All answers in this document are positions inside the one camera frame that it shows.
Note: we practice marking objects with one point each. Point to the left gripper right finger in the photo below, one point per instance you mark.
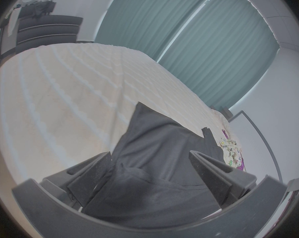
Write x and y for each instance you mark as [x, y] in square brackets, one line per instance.
[214, 180]

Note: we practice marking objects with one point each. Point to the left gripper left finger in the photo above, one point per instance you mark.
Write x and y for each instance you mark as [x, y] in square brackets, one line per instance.
[90, 180]

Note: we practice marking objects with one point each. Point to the black T-shirt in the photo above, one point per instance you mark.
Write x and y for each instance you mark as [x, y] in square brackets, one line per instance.
[152, 157]

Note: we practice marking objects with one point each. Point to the bed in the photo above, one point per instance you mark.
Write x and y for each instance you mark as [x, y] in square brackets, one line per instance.
[65, 95]

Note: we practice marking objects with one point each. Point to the purple satin garment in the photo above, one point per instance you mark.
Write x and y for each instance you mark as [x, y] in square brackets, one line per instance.
[241, 165]

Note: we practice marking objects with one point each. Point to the white printed pyjama top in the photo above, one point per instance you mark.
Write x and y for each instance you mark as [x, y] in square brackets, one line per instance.
[230, 150]

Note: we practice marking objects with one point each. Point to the cream pillow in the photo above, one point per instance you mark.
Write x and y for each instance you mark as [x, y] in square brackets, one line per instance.
[220, 116]

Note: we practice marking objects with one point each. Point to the grey bedside table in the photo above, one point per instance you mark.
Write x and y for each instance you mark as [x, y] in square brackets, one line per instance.
[227, 113]

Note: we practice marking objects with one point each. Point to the blue-green curtain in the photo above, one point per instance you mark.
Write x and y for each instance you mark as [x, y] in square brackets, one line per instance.
[144, 16]
[226, 53]

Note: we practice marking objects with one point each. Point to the black chest of drawers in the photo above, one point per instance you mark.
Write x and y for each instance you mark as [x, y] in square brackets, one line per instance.
[47, 30]

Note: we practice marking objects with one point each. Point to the white cloth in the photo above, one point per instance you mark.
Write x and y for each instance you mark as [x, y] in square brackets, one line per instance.
[13, 21]

